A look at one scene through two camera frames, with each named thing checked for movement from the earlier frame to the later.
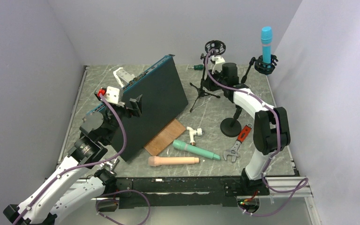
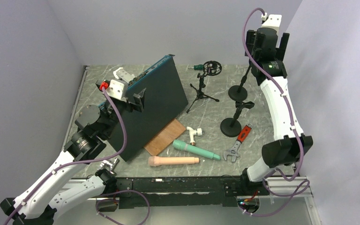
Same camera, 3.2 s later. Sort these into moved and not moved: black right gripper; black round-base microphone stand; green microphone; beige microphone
Moved: black right gripper
Not moved: black round-base microphone stand; beige microphone; green microphone
